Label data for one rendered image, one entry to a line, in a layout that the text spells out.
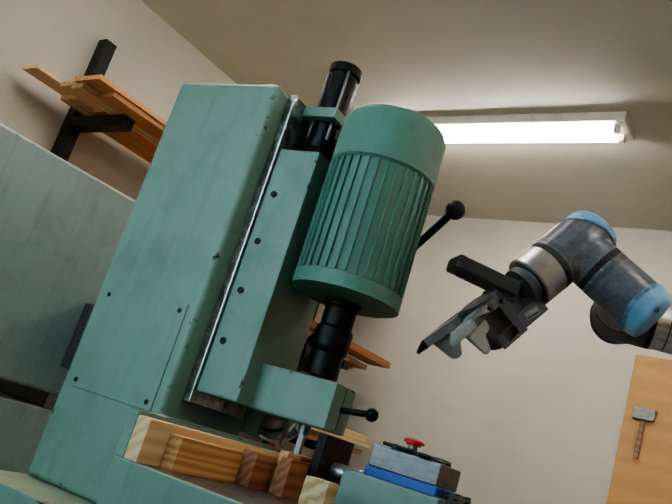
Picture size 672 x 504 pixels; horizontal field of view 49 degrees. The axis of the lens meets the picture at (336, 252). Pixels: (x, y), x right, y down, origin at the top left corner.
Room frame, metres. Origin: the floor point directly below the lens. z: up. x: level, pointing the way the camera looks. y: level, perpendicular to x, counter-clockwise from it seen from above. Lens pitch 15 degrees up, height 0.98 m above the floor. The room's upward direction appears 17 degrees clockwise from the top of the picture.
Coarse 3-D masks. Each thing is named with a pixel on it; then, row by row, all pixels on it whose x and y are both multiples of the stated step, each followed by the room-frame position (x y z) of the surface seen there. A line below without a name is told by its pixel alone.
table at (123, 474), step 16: (112, 464) 0.87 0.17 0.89; (128, 464) 0.86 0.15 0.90; (144, 464) 0.86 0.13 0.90; (112, 480) 0.87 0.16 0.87; (128, 480) 0.86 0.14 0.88; (144, 480) 0.85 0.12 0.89; (160, 480) 0.84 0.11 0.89; (176, 480) 0.83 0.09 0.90; (192, 480) 0.85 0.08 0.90; (208, 480) 0.92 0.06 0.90; (112, 496) 0.86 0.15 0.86; (128, 496) 0.85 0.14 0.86; (144, 496) 0.84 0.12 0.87; (160, 496) 0.83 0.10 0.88; (176, 496) 0.82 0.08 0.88; (192, 496) 0.81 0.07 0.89; (208, 496) 0.80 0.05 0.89; (224, 496) 0.80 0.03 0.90; (240, 496) 0.84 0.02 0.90; (256, 496) 0.90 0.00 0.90; (272, 496) 0.97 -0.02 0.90
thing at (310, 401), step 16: (272, 368) 1.13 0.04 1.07; (256, 384) 1.14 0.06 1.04; (272, 384) 1.13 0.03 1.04; (288, 384) 1.12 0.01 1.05; (304, 384) 1.10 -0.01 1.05; (320, 384) 1.09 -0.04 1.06; (336, 384) 1.08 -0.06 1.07; (256, 400) 1.14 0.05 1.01; (272, 400) 1.13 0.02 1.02; (288, 400) 1.11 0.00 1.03; (304, 400) 1.10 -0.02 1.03; (320, 400) 1.08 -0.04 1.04; (336, 400) 1.08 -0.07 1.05; (352, 400) 1.13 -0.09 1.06; (288, 416) 1.11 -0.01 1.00; (304, 416) 1.09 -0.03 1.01; (320, 416) 1.08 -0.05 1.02; (336, 416) 1.10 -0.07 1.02; (304, 432) 1.12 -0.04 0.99; (336, 432) 1.11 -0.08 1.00
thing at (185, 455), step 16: (176, 448) 0.88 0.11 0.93; (192, 448) 0.90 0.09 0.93; (208, 448) 0.93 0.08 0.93; (224, 448) 0.95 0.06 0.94; (160, 464) 0.89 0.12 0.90; (176, 464) 0.88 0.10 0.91; (192, 464) 0.91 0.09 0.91; (208, 464) 0.94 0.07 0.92; (224, 464) 0.96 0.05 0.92; (224, 480) 0.97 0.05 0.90
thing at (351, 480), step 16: (352, 480) 0.97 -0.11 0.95; (368, 480) 0.96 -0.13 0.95; (384, 480) 0.96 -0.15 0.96; (336, 496) 0.98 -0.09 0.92; (352, 496) 0.97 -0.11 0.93; (368, 496) 0.96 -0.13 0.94; (384, 496) 0.95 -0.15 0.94; (400, 496) 0.94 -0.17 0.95; (416, 496) 0.93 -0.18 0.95; (432, 496) 0.92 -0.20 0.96
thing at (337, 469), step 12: (324, 444) 1.03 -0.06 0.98; (336, 444) 1.06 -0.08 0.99; (348, 444) 1.09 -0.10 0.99; (312, 456) 1.04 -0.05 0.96; (324, 456) 1.04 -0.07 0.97; (336, 456) 1.07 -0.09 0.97; (348, 456) 1.10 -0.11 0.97; (312, 468) 1.03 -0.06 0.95; (324, 468) 1.04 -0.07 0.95; (336, 468) 1.05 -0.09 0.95; (348, 468) 1.05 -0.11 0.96; (336, 480) 1.06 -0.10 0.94
